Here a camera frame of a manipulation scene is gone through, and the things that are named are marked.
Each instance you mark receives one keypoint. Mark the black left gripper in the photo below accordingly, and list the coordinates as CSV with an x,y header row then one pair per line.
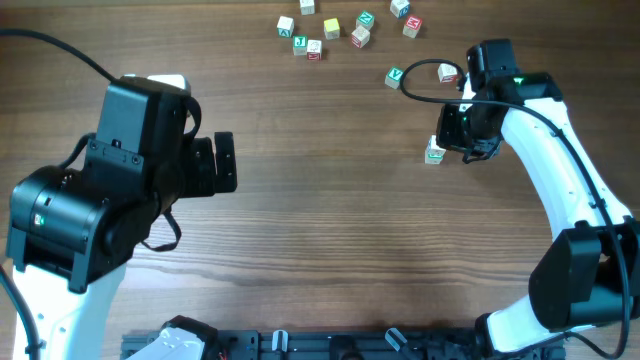
x,y
225,161

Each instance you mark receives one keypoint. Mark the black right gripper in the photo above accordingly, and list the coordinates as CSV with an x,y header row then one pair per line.
x,y
449,132

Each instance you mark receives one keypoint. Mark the plain white picture block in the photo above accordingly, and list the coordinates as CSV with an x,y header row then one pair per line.
x,y
433,149

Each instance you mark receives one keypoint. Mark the green N letter block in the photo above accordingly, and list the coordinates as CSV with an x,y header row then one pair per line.
x,y
432,160

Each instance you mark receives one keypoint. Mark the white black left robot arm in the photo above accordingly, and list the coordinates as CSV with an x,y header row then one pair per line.
x,y
72,231

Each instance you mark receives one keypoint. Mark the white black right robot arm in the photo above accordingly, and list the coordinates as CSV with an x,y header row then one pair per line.
x,y
590,275

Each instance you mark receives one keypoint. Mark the white red picture block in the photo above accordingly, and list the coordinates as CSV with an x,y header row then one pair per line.
x,y
447,73

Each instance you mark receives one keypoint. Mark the green V letter block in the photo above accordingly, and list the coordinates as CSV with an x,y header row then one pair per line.
x,y
393,77

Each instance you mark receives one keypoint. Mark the red M letter block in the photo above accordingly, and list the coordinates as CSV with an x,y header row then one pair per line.
x,y
412,26

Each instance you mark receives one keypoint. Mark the green J letter block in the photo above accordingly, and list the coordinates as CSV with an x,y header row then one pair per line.
x,y
300,45

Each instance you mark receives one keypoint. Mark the white blue letter block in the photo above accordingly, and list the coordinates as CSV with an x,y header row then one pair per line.
x,y
400,8

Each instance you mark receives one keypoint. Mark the white red letter block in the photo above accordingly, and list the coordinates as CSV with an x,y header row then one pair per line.
x,y
314,50

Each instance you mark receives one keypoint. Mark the white red striped block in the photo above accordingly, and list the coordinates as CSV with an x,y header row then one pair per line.
x,y
360,36

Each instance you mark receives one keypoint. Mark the white green A block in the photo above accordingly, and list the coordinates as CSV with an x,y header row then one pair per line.
x,y
285,26

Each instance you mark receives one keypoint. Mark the green Z letter block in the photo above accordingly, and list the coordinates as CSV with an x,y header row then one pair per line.
x,y
366,20

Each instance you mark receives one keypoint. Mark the yellow top block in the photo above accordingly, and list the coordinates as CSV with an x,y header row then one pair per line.
x,y
331,28

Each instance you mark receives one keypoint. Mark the plain white top block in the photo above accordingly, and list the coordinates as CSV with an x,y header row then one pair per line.
x,y
307,7

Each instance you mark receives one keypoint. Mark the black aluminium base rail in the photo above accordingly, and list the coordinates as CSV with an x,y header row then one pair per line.
x,y
185,338

